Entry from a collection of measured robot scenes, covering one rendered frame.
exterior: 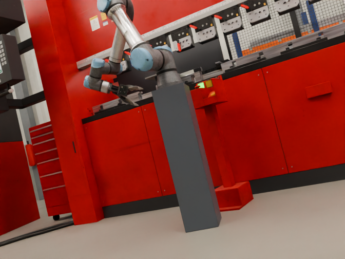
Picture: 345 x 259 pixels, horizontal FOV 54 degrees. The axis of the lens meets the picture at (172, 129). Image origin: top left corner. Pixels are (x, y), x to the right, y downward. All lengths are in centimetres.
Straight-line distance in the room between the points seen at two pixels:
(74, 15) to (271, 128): 200
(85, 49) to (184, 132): 166
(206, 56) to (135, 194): 139
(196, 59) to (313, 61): 123
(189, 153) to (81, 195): 144
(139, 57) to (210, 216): 90
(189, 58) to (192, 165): 165
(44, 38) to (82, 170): 118
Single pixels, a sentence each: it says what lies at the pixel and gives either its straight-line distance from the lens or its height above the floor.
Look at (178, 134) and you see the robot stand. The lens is 181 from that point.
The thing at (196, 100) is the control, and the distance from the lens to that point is 221.
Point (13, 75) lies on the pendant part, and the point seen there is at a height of 127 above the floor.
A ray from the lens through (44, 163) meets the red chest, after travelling 375.
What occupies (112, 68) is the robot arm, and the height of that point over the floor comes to 102.
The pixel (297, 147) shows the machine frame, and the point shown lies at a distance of 239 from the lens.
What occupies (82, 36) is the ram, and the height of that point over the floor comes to 160.
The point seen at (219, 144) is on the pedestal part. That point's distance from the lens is 222.
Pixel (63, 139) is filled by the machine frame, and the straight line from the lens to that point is 307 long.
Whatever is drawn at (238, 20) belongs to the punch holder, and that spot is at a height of 122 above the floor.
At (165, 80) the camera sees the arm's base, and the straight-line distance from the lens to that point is 186.
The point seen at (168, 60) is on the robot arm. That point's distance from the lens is 190.
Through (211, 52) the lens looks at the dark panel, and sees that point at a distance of 321.
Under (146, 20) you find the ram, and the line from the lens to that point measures 291.
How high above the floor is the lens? 46
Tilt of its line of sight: 3 degrees up
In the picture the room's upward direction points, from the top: 14 degrees counter-clockwise
